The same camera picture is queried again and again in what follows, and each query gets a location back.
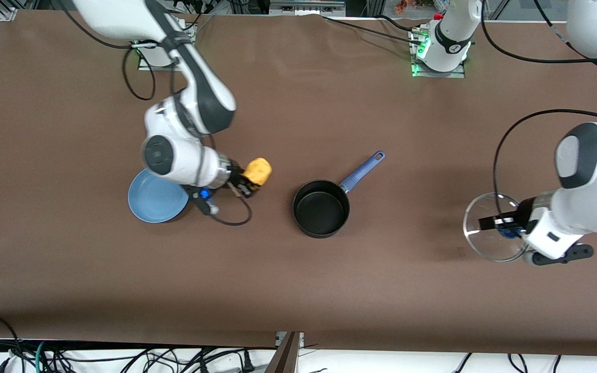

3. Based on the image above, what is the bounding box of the yellow potato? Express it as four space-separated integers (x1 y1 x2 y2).
243 157 273 187

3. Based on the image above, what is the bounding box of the glass lid with blue knob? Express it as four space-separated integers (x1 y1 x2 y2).
463 192 530 263

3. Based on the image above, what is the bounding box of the blue round plate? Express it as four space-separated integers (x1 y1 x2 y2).
127 168 191 224

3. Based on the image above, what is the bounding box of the brown table cover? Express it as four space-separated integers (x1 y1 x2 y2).
0 9 597 357

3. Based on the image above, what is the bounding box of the grey diagonal beam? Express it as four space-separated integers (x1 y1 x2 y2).
264 332 303 373

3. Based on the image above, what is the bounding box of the silver metal box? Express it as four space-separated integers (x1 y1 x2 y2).
269 0 347 17

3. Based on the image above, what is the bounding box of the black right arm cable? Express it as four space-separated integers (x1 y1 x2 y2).
52 0 253 227

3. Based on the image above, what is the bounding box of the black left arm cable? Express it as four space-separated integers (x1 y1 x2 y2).
477 0 597 223

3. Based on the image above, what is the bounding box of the black pot with blue handle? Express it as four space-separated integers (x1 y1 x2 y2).
293 150 386 239

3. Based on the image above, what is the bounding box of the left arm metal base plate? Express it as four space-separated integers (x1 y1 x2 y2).
410 26 466 79

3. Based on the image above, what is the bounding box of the black cable to arm base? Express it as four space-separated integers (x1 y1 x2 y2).
322 16 426 46

